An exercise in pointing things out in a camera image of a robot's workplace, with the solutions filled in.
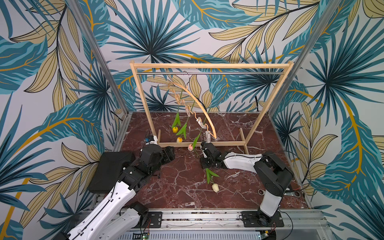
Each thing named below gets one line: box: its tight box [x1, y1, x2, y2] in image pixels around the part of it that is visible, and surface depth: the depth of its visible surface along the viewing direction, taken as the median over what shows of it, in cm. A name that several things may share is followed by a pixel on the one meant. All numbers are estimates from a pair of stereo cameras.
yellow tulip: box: [171, 89, 183, 133], surface depth 92 cm
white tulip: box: [205, 168, 220, 193], surface depth 88 cm
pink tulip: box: [187, 133, 201, 158], surface depth 84 cm
